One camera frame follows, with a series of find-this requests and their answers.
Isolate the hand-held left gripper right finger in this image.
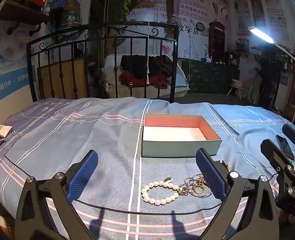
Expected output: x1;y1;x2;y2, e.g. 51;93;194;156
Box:
196;148;280;240

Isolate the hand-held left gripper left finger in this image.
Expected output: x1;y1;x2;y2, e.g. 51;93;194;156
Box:
14;149;98;240

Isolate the brown strap wristwatch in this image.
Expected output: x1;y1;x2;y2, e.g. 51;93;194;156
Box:
219;160;231;172

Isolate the grey box with pink inside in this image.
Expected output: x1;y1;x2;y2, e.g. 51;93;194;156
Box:
141;112;223;158

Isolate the white pearl bracelet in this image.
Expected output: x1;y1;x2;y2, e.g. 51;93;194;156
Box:
141;177;180;205

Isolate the blue checked bedspread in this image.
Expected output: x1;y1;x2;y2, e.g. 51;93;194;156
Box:
0;97;295;240

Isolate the pink stool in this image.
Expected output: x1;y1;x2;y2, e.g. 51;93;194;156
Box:
227;79;245;100

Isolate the green patterned counter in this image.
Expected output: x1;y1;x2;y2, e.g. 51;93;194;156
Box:
187;59;241;95

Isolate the yellow wooden board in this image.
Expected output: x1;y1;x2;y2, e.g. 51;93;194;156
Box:
37;59;88;100

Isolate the red garment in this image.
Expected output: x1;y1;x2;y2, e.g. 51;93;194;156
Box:
119;70;168;90

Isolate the white floor lamp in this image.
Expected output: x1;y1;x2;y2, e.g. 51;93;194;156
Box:
247;26;295;125

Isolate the white hanging chair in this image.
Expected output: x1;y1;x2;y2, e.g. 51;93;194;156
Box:
104;54;191;98

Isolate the black garment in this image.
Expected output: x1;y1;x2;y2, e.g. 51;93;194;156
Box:
120;54;173;79

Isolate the red phone booth cabinet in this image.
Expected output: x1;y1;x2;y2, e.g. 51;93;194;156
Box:
209;21;225;63

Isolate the green tin can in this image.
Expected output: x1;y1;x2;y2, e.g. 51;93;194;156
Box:
60;10;81;30

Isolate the blue package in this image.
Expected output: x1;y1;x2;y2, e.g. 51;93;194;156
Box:
49;0;68;12

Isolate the hanging banana bunch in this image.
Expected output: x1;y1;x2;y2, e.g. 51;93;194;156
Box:
122;0;132;17

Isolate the hanging rope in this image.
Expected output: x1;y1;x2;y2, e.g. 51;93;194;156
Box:
182;0;192;83

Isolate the black iron bed frame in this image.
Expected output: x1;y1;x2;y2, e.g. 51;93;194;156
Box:
26;21;179;103

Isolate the white tassel cord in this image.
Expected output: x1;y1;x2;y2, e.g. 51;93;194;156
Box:
144;21;151;85

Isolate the blue wall poster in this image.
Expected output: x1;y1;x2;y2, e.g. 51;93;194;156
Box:
0;25;31;103

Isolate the wooden wall shelf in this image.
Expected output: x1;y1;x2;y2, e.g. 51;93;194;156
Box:
0;1;53;37

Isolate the large printed wall banner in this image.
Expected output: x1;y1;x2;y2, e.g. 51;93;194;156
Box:
125;0;231;60

